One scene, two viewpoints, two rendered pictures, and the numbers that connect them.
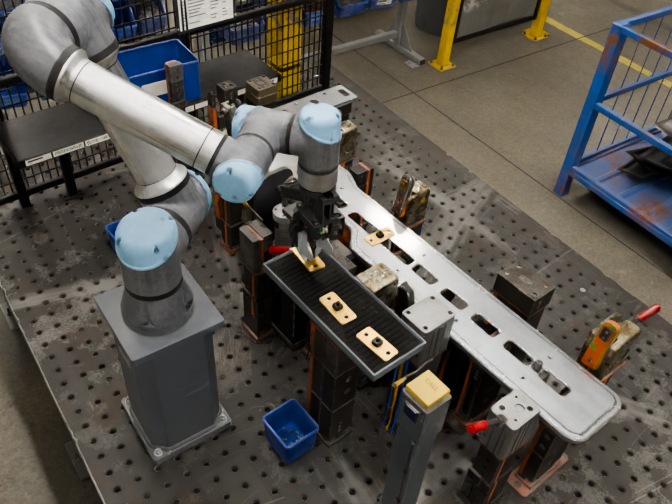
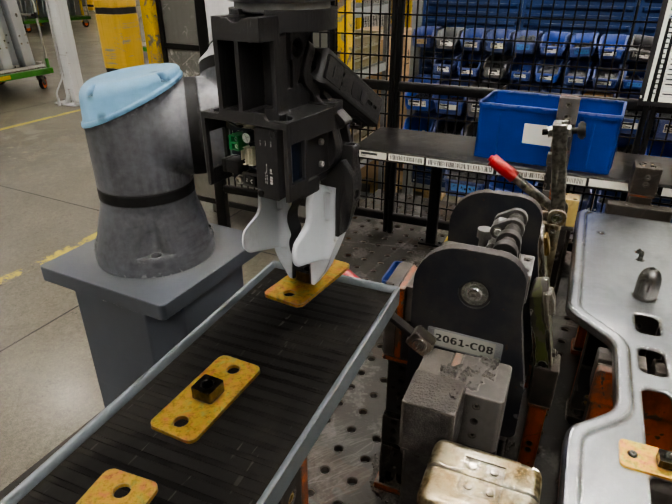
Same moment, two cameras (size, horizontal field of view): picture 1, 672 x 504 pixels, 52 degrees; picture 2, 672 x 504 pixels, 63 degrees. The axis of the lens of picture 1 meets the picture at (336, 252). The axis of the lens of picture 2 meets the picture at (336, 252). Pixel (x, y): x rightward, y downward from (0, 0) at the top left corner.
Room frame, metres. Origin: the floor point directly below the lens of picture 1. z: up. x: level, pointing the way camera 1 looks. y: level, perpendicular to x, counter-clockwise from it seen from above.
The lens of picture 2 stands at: (0.91, -0.33, 1.43)
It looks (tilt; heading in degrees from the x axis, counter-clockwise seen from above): 27 degrees down; 66
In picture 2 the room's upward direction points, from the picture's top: straight up
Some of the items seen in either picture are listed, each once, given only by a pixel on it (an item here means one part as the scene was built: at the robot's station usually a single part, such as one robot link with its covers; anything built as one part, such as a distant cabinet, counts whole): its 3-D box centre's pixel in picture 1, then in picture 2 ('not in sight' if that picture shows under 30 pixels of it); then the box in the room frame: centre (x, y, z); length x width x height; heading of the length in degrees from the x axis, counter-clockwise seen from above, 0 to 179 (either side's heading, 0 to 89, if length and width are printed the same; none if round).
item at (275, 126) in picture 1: (262, 134); not in sight; (1.04, 0.15, 1.51); 0.11 x 0.11 x 0.08; 80
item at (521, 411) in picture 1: (495, 455); not in sight; (0.81, -0.39, 0.88); 0.11 x 0.10 x 0.36; 132
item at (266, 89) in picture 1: (261, 129); not in sight; (2.00, 0.29, 0.88); 0.08 x 0.08 x 0.36; 42
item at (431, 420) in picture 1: (410, 454); not in sight; (0.78, -0.19, 0.92); 0.08 x 0.08 x 0.44; 42
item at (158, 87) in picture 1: (145, 78); (548, 129); (1.90, 0.64, 1.09); 0.30 x 0.17 x 0.13; 128
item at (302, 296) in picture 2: (308, 255); (309, 274); (1.06, 0.06, 1.20); 0.08 x 0.04 x 0.01; 35
